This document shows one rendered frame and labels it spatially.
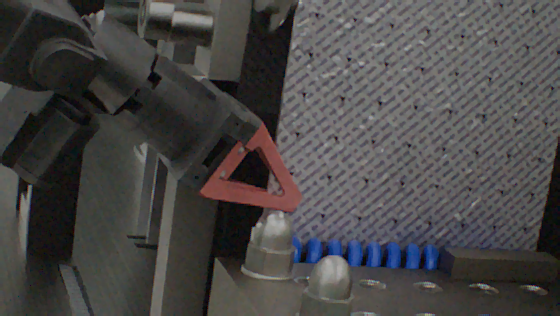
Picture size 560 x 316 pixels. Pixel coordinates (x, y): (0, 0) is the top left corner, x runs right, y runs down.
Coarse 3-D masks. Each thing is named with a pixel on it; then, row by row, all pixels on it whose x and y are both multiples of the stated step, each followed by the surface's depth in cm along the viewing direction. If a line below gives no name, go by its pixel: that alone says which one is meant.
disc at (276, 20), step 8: (288, 0) 91; (296, 0) 90; (280, 8) 93; (288, 8) 91; (256, 16) 99; (264, 16) 97; (272, 16) 95; (280, 16) 93; (288, 16) 92; (256, 24) 99; (264, 24) 97; (272, 24) 95; (280, 24) 93; (264, 32) 97; (272, 32) 95
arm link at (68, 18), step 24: (0, 0) 75; (24, 0) 77; (48, 0) 80; (0, 24) 76; (24, 24) 77; (48, 24) 78; (72, 24) 79; (0, 48) 78; (24, 48) 78; (0, 72) 79; (24, 72) 80
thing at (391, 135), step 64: (320, 64) 92; (384, 64) 93; (448, 64) 95; (512, 64) 96; (320, 128) 93; (384, 128) 95; (448, 128) 96; (512, 128) 98; (320, 192) 95; (384, 192) 96; (448, 192) 98; (512, 192) 99
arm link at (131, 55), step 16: (96, 16) 88; (112, 16) 87; (96, 32) 85; (112, 32) 86; (128, 32) 87; (112, 48) 85; (128, 48) 86; (144, 48) 87; (112, 64) 85; (128, 64) 86; (144, 64) 86; (96, 80) 85; (112, 80) 86; (128, 80) 86; (144, 80) 86; (64, 96) 87; (80, 96) 90; (96, 96) 86; (112, 96) 86; (128, 96) 86; (80, 112) 87; (112, 112) 87
